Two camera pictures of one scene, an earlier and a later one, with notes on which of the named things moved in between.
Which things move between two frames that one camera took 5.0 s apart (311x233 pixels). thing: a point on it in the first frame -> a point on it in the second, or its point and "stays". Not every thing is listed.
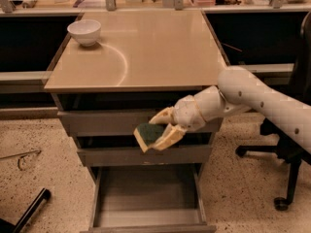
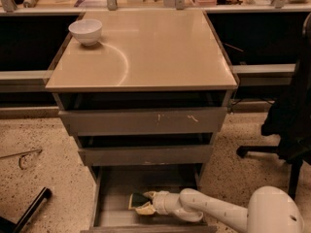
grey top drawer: (117, 122) stays
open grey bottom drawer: (153, 198) stays
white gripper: (187, 113) -> (159, 200)
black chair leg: (8, 227) stays
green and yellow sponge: (147, 133) -> (137, 199)
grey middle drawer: (190, 154) stays
